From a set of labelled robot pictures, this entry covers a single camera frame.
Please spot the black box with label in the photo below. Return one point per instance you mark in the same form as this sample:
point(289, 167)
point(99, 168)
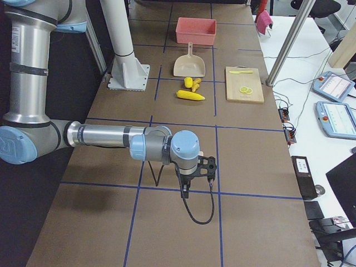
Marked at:
point(304, 177)

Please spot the upper teach pendant tablet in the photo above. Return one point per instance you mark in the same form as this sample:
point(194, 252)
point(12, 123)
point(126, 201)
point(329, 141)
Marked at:
point(332, 86)

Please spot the yellow toy corn cob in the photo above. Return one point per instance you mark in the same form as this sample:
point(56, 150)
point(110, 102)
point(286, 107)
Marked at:
point(188, 95)

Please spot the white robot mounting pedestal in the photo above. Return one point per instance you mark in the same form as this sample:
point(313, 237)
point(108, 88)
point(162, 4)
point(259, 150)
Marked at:
point(127, 73)

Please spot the black monitor corner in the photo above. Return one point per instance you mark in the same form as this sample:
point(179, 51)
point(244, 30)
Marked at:
point(342, 181)

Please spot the lower teach pendant tablet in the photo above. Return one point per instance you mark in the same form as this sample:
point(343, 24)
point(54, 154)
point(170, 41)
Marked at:
point(336, 119)

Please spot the tan toy ginger root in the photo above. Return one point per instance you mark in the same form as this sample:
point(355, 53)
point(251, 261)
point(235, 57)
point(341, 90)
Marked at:
point(195, 84)

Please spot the teach pendant tablet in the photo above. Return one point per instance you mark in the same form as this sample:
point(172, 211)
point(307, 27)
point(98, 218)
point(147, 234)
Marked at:
point(336, 119)
point(332, 86)

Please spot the pink cloth on stand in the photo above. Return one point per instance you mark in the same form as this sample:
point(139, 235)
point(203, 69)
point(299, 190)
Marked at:
point(264, 23)

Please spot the pink plastic bin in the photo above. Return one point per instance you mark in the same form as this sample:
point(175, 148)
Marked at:
point(200, 31)

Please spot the orange connector block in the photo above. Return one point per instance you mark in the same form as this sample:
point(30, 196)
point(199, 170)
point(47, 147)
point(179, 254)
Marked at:
point(284, 114)
point(290, 133)

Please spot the aluminium frame post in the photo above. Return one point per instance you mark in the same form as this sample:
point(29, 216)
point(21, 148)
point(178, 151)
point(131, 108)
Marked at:
point(301, 16)

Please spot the yellow plastic knife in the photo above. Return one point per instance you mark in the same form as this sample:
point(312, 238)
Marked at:
point(241, 72)

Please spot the beige plastic dustpan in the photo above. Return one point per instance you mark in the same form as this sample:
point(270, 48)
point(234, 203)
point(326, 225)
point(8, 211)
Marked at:
point(189, 65)

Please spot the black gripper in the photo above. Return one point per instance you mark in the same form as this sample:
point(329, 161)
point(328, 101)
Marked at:
point(185, 176)

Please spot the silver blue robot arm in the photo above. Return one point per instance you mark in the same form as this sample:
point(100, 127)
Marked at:
point(28, 133)

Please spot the lemon slice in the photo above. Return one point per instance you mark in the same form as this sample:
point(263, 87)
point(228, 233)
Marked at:
point(249, 91)
point(244, 89)

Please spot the upper orange connector block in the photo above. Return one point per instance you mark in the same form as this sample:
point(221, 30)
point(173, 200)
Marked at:
point(284, 114)

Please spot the yellow toy potato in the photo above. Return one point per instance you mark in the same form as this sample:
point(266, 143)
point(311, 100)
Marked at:
point(188, 82)

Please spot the wooden cutting board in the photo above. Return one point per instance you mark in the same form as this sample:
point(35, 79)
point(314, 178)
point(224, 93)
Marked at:
point(235, 81)

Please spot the lower orange connector block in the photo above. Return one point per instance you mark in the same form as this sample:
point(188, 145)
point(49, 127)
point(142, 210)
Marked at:
point(290, 133)

